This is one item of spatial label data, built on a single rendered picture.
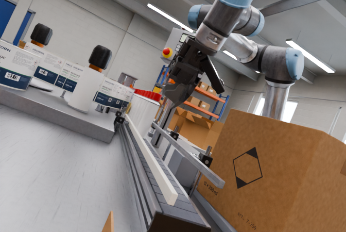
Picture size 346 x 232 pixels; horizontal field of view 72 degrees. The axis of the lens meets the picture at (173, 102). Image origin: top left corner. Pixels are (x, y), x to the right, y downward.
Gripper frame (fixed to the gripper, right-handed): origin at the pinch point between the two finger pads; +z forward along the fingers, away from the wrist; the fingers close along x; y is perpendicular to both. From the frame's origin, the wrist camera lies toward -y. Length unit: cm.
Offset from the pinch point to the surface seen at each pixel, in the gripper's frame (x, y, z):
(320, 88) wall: -513, -508, 33
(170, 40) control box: -70, -1, 1
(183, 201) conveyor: 29.5, -2.6, 3.7
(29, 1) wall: -726, 325, 265
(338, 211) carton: 30.4, -32.9, -9.1
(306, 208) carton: 32.2, -23.0, -8.4
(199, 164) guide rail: 24.2, -3.3, -2.5
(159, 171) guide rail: 26.0, 3.9, 1.6
